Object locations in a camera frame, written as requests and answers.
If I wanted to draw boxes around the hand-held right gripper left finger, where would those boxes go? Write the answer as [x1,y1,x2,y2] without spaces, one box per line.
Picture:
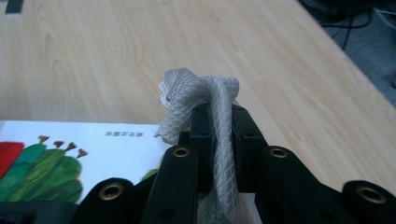
[177,104,218,193]

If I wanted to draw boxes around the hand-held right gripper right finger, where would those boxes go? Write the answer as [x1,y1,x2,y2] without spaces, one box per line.
[231,104,269,193]

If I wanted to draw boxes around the grey mesh cloth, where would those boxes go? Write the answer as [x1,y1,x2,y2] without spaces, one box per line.
[153,67,248,224]

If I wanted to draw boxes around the white picture book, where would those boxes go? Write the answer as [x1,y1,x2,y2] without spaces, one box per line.
[0,119,172,205]

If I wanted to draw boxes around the dark flat object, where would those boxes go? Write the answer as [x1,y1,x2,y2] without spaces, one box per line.
[4,0,25,15]

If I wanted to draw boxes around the black cable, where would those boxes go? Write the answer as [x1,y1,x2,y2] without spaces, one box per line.
[320,7,375,51]

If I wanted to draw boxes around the white cable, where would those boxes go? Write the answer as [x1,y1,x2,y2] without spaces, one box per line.
[373,7,396,31]

